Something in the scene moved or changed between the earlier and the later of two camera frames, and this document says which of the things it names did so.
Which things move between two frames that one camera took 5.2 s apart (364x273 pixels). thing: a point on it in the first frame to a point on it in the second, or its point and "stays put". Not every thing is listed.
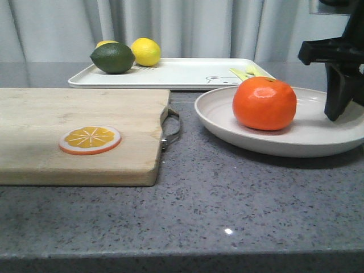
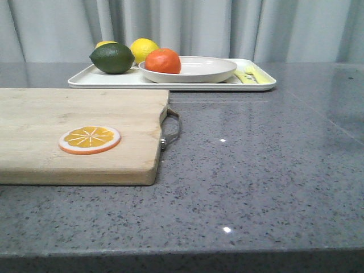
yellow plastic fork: [251, 69] to [252, 75]
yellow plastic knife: [240, 75] stays put
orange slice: [89, 140] stays put
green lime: [112, 58] stays put
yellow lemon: [147, 52] stays put
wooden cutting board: [32, 120] stays put
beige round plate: [310, 133] to [194, 69]
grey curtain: [67, 31] stays put
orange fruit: [264, 103] to [162, 60]
